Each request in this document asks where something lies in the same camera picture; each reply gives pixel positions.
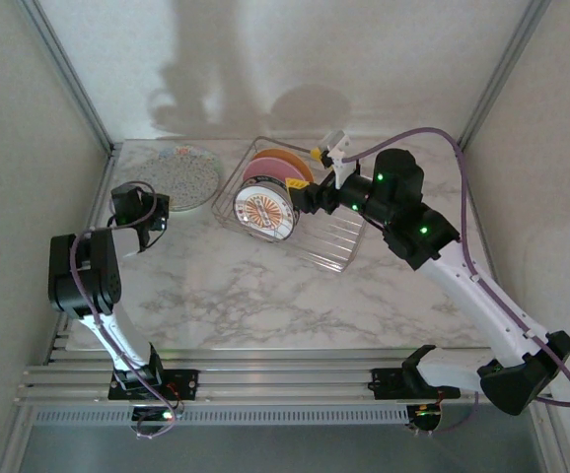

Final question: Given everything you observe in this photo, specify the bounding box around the orange plate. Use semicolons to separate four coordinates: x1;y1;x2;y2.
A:
249;147;315;186

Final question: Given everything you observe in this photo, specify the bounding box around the pink plate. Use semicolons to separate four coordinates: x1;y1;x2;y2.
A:
242;156;299;186

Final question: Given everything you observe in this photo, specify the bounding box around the sunburst print white plate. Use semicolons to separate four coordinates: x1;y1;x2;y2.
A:
233;175;299;243

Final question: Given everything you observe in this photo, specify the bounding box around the speckled confetti pattern plate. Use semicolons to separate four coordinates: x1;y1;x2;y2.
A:
136;142;225;213

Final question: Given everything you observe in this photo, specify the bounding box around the green-lit circuit board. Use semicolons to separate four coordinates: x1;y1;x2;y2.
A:
131;406;182;438
405;403;444;435

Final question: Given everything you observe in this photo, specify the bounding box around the metal wire dish rack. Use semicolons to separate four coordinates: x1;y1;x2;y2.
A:
210;135;369;274

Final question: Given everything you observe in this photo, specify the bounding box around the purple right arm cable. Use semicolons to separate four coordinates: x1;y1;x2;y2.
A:
343;127;570;436

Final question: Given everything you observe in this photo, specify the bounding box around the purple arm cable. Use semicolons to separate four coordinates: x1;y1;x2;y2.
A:
343;127;570;436
67;180;183;439

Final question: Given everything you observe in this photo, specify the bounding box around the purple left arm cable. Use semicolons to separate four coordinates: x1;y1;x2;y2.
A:
67;180;183;439

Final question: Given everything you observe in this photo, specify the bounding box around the aluminium frame post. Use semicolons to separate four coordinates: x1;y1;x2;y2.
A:
16;0;116;152
455;0;553;152

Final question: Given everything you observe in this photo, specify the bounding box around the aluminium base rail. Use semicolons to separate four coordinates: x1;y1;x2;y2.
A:
16;347;496;408

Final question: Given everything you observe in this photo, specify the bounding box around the grey slotted cable duct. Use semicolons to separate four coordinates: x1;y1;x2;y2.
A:
33;406;409;428

